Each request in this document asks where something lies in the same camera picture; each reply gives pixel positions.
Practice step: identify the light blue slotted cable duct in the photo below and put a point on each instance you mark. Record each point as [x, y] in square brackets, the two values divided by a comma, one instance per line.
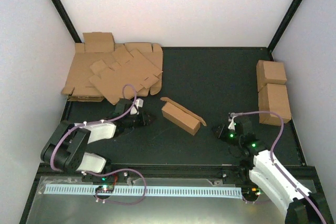
[149, 191]

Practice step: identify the stack of flat cardboard blanks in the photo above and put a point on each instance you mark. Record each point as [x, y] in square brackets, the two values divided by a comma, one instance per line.
[77, 86]

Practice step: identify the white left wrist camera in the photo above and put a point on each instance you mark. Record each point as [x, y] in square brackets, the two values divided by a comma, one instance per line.
[135, 110]

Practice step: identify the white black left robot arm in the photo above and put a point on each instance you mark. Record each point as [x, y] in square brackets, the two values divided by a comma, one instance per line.
[66, 148]

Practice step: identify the metal base plate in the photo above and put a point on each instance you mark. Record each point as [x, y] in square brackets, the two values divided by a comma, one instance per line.
[68, 200]

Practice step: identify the folded cardboard box front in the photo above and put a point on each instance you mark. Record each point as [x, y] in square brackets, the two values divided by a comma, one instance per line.
[274, 98]

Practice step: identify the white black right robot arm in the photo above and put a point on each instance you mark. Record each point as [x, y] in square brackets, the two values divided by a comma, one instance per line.
[296, 202]

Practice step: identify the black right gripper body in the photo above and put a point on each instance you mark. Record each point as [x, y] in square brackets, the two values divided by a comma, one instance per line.
[228, 138]

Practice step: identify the black corner frame post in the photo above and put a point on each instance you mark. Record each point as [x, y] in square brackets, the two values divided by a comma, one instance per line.
[284, 24]
[66, 20]

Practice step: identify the loose top cardboard blank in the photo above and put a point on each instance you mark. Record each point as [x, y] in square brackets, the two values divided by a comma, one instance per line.
[126, 72]

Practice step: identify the black right corner frame post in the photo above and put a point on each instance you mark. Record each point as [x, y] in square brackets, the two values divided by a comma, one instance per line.
[284, 24]

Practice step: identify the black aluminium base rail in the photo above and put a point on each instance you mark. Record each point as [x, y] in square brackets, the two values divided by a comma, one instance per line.
[234, 174]

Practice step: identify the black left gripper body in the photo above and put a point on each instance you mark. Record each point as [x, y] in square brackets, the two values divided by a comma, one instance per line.
[133, 124]

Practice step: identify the small folded cardboard box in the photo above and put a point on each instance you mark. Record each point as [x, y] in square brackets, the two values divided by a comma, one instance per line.
[99, 42]

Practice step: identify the black left corner frame post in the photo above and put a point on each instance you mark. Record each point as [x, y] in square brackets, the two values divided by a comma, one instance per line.
[66, 20]

